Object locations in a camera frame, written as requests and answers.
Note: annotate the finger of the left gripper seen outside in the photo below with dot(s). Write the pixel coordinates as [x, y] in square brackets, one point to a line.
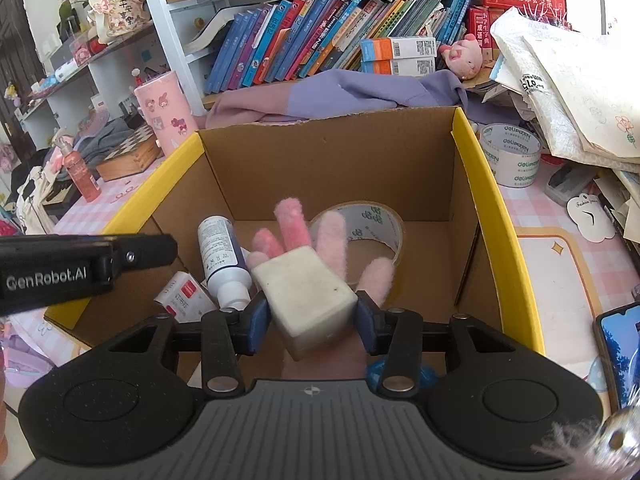
[132, 252]

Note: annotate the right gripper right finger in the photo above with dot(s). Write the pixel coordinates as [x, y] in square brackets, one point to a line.
[396, 335]

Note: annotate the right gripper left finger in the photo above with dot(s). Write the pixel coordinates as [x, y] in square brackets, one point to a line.
[225, 336]

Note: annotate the small red white box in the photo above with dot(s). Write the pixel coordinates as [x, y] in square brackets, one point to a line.
[184, 299]

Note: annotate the pink knit glove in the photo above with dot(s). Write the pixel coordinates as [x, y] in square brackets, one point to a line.
[343, 358]

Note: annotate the white spray tube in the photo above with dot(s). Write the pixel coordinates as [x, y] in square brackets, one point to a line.
[226, 275]

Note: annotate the beige eraser block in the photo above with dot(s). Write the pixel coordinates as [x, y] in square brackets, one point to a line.
[310, 304]

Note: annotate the yellow tape roll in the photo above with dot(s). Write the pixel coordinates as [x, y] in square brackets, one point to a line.
[370, 234]

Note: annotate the cream tote bag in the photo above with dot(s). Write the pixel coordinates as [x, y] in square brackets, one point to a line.
[29, 209]

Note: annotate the pink spray bottle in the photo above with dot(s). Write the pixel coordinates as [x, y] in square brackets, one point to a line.
[78, 170]

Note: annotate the yellow cardboard box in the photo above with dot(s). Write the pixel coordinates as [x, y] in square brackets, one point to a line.
[460, 253]

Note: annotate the wooden chess box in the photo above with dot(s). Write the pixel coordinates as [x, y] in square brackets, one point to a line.
[133, 156]

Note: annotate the grey clothing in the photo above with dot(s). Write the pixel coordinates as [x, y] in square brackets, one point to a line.
[93, 149]

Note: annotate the pink cylinder humidifier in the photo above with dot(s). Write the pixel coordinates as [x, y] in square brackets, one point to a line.
[166, 110]

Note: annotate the white tape roll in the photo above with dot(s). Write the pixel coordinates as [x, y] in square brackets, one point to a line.
[513, 154]

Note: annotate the black smartphone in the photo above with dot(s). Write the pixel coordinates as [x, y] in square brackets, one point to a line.
[617, 336]

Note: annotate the rabbit plush doll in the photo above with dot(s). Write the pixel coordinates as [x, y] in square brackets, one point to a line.
[115, 18]

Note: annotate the pink purple cloth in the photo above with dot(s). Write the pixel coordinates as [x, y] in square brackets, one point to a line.
[336, 93]

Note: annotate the row of books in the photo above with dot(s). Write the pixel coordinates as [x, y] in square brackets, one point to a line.
[293, 39]

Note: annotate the orange white carton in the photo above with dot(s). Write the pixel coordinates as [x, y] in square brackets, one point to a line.
[402, 56]

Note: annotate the pink pig plush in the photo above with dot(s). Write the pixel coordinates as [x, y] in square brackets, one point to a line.
[464, 58]

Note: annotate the pile of papers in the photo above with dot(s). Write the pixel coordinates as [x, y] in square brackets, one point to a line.
[583, 88]

